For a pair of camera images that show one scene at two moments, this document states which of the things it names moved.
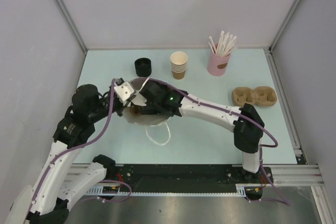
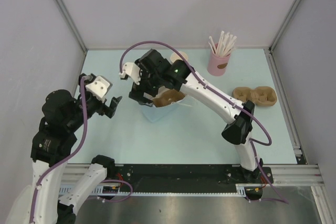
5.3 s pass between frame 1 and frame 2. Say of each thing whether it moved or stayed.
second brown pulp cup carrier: stayed
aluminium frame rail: stayed
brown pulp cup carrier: moved
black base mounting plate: stayed
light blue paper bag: moved
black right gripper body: moved
